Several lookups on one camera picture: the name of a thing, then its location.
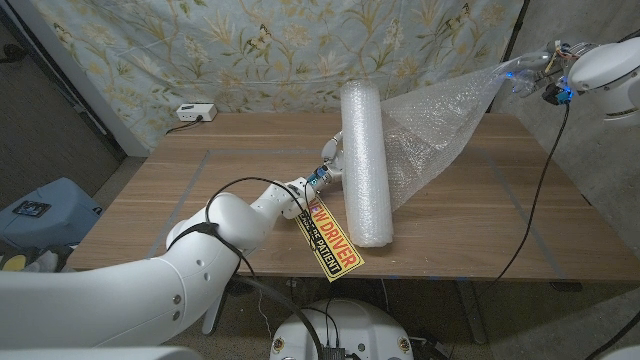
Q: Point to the grey sneaker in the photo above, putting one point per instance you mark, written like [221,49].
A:
[50,260]

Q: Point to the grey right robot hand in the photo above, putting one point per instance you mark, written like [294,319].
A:
[537,67]

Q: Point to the white power strip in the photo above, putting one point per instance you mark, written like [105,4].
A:
[195,112]

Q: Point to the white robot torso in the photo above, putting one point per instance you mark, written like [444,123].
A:
[360,330]

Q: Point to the white table leg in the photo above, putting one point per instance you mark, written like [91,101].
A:
[215,312]

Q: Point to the grey table leg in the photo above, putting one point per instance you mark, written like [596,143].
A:
[472,315]

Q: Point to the shoe with yellow insole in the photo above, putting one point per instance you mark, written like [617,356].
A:
[15,261]

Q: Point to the bubble wrap roll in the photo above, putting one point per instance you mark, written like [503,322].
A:
[370,160]

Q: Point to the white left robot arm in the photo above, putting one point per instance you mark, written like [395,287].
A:
[175,275]

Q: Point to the black backdrop stand pole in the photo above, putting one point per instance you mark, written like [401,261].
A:
[510,35]

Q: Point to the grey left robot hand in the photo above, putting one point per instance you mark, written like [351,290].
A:
[331,162]

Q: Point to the yellow new driver bumper sticker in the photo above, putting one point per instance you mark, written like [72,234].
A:
[334,245]

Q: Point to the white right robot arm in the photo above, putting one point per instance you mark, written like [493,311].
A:
[610,75]

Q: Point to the black round object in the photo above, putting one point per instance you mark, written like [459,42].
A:
[10,52]

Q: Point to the black box on torso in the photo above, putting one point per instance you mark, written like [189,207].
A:
[333,353]

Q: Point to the floral printed backdrop cloth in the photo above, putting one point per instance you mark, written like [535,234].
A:
[200,40]

